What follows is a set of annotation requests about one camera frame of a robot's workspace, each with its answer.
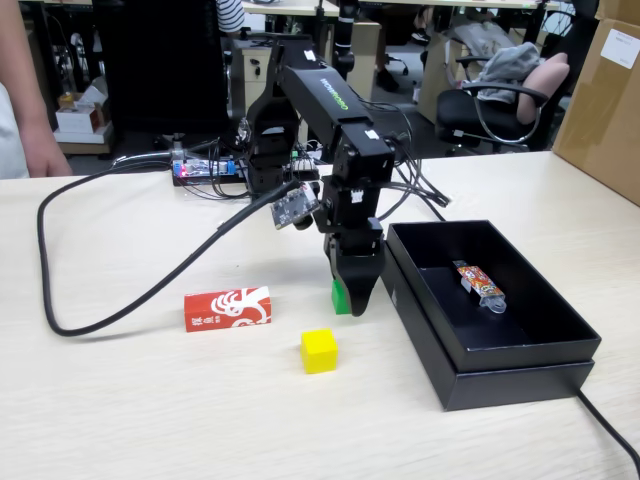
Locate bystander bare forearm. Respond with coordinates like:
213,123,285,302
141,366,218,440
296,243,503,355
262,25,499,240
0,0,51,131

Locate black office chair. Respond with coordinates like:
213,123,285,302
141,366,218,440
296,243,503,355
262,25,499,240
434,52,551,154

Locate thick black sleeved cable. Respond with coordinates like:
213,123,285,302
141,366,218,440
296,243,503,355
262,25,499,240
36,158,321,338

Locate large brown cardboard box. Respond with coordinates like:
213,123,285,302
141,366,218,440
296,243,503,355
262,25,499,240
552,17,640,207

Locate lit motor controller board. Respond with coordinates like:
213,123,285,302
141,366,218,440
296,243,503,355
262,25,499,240
171,155,251,189

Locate flat white box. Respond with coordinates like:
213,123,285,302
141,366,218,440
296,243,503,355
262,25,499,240
52,122,115,146

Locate grey garment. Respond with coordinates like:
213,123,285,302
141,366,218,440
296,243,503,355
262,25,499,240
472,42,544,96

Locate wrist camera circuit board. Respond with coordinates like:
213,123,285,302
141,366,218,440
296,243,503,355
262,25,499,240
271,181,321,232

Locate green cube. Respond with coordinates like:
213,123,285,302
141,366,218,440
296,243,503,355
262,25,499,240
331,278,352,316

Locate thin black cable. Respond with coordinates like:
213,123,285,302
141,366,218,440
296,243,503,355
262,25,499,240
392,164,449,222

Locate black vertical pole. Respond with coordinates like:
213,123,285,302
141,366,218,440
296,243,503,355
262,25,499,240
332,0,357,82

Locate white cardboard box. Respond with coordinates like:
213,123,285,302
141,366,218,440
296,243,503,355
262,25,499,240
54,102,107,135

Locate small brown cardboard box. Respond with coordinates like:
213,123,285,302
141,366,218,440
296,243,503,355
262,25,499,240
594,0,640,22

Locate small patterned wrapped tube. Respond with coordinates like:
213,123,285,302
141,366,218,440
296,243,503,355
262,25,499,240
452,259,507,315

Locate bystander bare hand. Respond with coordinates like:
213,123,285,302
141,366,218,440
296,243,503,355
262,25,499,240
20,117,74,179

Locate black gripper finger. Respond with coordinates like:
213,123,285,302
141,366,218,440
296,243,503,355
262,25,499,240
332,251,382,318
326,242,346,284

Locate red box white pattern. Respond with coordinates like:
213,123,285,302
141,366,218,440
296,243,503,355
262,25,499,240
183,285,274,334

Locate black cardboard box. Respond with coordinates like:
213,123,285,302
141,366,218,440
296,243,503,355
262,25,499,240
387,218,602,374

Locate black open box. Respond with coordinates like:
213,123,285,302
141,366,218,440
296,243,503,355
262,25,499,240
377,239,596,413

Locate pink cushion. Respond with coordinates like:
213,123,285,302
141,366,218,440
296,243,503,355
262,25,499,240
517,52,571,125

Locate black power cable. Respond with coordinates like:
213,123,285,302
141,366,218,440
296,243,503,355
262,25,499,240
576,388,640,467

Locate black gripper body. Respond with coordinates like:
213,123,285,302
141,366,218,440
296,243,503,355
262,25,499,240
319,218,388,260

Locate yellow cube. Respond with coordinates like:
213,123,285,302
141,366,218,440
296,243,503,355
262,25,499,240
300,328,340,375

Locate bystander white shirt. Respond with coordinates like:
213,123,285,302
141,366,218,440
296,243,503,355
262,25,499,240
0,82,30,180

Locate thin black arm wires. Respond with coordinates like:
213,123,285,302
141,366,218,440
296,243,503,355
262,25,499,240
359,97,452,209

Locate striped shirt person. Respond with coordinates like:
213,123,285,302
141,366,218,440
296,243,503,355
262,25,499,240
215,0,246,34

